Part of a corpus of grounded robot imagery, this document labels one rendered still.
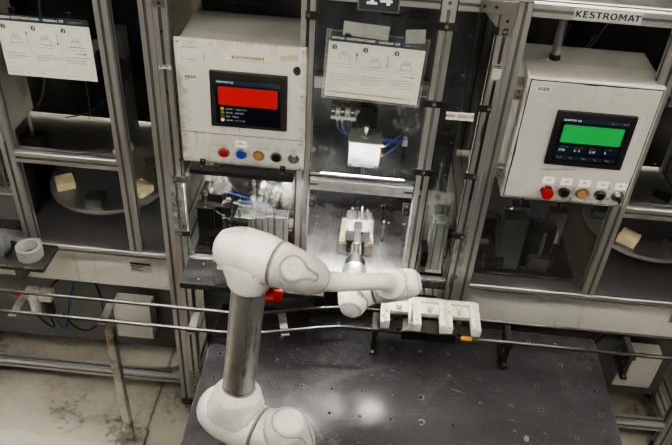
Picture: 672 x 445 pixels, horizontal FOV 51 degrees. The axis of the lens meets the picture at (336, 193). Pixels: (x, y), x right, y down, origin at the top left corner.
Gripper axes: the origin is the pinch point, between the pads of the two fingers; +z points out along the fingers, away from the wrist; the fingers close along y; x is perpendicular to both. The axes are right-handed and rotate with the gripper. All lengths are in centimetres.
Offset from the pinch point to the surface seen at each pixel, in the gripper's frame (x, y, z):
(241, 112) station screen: 41, 56, -11
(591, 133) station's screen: -71, 59, -12
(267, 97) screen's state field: 33, 62, -11
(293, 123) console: 25, 52, -9
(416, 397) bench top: -26, -36, -46
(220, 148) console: 49, 40, -9
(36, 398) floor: 140, -104, -14
